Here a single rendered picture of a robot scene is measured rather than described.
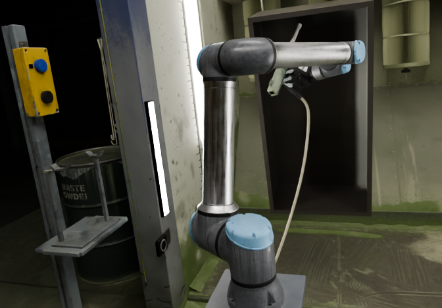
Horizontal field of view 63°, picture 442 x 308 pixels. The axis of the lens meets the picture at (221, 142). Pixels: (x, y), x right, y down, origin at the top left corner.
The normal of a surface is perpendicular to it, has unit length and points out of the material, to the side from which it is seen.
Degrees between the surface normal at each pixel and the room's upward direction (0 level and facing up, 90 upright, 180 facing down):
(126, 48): 90
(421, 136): 57
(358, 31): 102
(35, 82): 90
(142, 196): 90
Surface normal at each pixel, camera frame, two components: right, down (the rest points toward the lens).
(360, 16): -0.26, 0.42
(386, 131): -0.31, -0.34
